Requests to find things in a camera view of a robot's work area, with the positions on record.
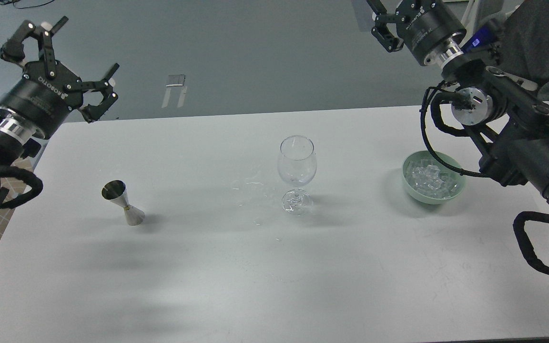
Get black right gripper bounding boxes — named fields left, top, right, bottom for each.
left=366, top=0, right=467, bottom=66

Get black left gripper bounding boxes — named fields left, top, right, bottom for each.
left=0, top=16, right=120, bottom=140

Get steel cocktail jigger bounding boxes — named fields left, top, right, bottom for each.
left=101, top=180, right=145, bottom=226

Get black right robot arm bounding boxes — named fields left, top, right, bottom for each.
left=368, top=0, right=549, bottom=275

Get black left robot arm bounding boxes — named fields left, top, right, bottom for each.
left=0, top=17, right=119, bottom=210

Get clear ice cubes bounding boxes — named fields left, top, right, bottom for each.
left=404, top=159, right=460, bottom=199

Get clear wine glass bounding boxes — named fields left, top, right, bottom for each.
left=277, top=135, right=317, bottom=216

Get white office chair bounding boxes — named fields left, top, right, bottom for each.
left=462, top=0, right=549, bottom=91

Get green bowl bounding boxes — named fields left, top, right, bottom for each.
left=401, top=151, right=466, bottom=205

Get seated person in grey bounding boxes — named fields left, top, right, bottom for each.
left=499, top=0, right=549, bottom=101

